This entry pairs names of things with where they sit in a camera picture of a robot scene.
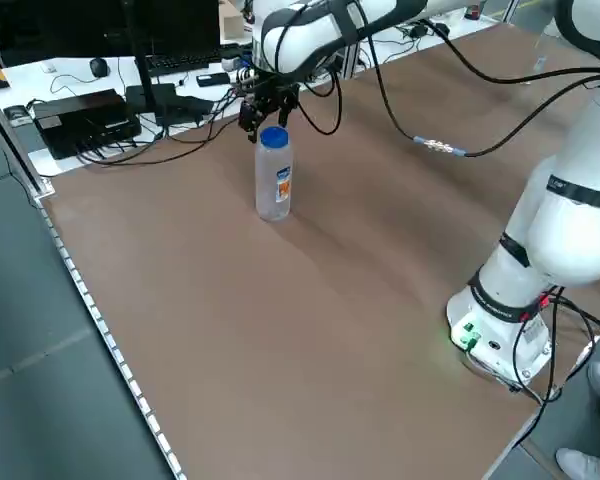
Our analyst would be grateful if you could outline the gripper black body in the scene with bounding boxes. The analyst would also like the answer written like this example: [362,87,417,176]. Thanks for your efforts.
[241,73,302,105]

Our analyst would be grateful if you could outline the clear drink bottle blue cap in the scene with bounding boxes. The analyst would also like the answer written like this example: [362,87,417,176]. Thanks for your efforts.
[253,126,295,223]

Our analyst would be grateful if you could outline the cardboard box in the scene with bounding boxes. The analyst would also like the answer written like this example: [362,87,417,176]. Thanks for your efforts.
[218,0,244,46]

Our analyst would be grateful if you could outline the black keyboard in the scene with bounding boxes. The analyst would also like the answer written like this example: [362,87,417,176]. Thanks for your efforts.
[144,47,225,77]

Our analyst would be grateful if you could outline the black monitor stand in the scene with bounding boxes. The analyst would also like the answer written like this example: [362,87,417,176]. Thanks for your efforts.
[121,0,216,127]

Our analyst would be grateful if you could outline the black docking box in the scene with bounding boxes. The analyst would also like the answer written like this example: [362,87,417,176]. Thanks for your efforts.
[32,89,142,160]

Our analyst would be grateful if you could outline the black monitor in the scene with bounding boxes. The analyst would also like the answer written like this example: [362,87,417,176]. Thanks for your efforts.
[0,0,222,69]

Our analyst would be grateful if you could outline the aluminium camera post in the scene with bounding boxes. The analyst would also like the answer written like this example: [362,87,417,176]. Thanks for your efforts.
[343,42,364,79]

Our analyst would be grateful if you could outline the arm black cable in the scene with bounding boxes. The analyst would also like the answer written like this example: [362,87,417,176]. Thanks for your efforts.
[344,0,600,159]

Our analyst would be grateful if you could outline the aluminium frame profile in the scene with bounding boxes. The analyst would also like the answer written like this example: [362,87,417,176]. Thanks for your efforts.
[0,77,56,199]

